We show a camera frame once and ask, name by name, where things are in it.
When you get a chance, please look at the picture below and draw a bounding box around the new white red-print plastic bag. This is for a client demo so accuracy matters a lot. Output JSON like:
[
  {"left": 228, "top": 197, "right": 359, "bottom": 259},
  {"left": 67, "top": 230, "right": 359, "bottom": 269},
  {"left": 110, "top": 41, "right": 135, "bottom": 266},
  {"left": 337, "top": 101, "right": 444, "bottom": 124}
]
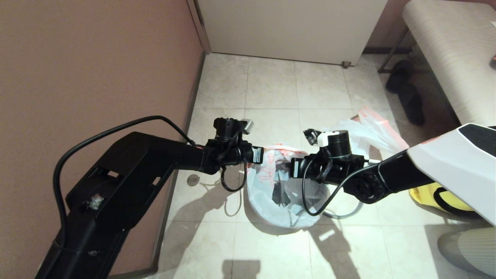
[{"left": 246, "top": 144, "right": 331, "bottom": 229}]

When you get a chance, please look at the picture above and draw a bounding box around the grey bin retaining ring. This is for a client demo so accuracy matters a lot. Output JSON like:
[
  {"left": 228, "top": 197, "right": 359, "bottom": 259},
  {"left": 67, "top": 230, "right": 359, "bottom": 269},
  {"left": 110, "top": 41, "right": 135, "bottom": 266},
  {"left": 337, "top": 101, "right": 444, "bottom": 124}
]
[{"left": 321, "top": 193, "right": 365, "bottom": 220}]

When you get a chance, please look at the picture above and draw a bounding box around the used white red-print trash bag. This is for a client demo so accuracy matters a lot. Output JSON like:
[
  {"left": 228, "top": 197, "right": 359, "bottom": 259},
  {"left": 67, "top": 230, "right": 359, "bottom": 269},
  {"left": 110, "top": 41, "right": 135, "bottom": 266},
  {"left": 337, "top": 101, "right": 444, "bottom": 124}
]
[{"left": 336, "top": 107, "right": 410, "bottom": 156}]

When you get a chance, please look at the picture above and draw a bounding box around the yellow fabric bag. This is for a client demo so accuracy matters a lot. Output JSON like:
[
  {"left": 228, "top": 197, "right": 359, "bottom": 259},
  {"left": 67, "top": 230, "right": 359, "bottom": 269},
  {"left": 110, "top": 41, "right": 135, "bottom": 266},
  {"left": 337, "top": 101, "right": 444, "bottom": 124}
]
[{"left": 409, "top": 182, "right": 476, "bottom": 214}]

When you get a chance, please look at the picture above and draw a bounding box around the black slipper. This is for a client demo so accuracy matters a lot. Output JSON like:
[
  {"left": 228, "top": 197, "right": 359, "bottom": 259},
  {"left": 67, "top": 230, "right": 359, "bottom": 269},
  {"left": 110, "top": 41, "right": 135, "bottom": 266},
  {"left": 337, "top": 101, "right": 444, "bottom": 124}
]
[
  {"left": 386, "top": 60, "right": 414, "bottom": 94},
  {"left": 398, "top": 83, "right": 426, "bottom": 126}
]

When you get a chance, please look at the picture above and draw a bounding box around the grey metal bench leg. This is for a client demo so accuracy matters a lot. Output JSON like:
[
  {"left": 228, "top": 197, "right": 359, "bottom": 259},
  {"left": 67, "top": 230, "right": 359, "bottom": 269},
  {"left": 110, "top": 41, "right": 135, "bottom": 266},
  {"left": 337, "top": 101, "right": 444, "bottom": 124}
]
[{"left": 378, "top": 28, "right": 408, "bottom": 74}]

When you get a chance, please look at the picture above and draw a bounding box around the white door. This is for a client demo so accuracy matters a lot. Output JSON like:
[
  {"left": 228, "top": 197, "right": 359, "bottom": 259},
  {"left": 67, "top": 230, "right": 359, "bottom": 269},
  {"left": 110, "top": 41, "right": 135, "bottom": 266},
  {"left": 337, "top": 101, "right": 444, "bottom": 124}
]
[{"left": 196, "top": 0, "right": 388, "bottom": 66}]

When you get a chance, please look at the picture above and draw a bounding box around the beige wood-grain bench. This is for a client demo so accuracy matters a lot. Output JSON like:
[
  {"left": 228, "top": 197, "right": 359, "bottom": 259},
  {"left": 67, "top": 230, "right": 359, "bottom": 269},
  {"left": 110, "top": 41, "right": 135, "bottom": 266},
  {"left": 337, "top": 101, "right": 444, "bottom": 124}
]
[{"left": 403, "top": 0, "right": 496, "bottom": 127}]

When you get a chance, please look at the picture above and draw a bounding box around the grey round cushion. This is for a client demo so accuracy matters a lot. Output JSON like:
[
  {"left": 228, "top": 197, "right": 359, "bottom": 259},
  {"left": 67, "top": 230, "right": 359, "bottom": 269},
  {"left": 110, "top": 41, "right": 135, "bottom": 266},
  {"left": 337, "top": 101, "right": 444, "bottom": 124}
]
[{"left": 438, "top": 228, "right": 496, "bottom": 277}]

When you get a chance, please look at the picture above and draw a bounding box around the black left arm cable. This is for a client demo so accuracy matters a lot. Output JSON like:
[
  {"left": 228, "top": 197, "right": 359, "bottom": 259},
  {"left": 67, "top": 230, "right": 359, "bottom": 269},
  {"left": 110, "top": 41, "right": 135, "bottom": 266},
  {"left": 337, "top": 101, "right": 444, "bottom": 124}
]
[{"left": 53, "top": 115, "right": 248, "bottom": 279}]

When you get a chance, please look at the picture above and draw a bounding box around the beige door frame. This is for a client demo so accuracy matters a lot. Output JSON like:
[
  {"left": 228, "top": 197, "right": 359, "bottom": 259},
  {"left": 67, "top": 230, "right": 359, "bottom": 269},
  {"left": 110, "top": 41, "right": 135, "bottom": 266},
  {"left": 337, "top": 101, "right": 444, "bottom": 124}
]
[{"left": 187, "top": 0, "right": 213, "bottom": 55}]

